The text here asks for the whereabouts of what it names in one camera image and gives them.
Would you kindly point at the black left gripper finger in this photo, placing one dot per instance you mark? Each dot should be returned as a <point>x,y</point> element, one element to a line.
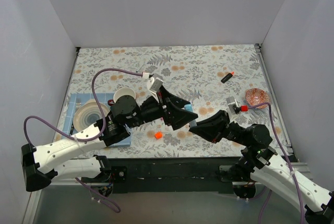
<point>177,101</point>
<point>177,118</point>

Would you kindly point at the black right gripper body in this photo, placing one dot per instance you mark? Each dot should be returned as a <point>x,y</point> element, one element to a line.
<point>224,127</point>

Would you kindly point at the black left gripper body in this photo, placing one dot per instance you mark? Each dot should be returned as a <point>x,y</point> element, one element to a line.
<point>165,110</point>

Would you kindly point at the light blue highlighter cap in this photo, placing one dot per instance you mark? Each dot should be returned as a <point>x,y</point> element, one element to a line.
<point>188,107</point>

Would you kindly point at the light blue highlighter marker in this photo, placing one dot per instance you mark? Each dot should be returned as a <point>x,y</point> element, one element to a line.
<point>192,124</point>

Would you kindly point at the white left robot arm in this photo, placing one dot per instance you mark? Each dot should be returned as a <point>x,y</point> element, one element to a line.
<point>56,161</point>

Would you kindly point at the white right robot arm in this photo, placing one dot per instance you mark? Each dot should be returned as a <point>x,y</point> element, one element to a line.
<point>261,163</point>

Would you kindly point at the orange highlighter cap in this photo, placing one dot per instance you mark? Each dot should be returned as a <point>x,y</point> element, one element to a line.
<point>158,135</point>

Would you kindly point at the brown white mug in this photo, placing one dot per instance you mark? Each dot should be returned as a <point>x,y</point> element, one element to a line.
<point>121,92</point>

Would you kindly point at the red patterned bowl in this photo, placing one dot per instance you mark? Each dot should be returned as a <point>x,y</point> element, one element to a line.
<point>257,98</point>

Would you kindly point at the black orange highlighter marker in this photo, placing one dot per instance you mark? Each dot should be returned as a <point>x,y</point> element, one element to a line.
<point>227,77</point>

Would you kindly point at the cream ceramic plate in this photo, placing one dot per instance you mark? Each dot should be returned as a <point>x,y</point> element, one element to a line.
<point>86,115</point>

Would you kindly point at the light blue checkered cloth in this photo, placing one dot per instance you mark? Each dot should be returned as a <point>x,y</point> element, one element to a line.
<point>76,100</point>

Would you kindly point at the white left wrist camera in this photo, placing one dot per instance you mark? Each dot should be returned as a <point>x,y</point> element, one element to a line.
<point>154,83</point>

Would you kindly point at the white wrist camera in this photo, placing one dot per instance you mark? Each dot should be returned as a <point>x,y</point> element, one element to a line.
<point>154,83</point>
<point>233,105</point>

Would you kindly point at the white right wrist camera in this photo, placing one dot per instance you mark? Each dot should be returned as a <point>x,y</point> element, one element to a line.
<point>233,105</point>

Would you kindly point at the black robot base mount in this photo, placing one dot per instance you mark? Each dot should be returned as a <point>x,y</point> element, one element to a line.
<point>174,175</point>

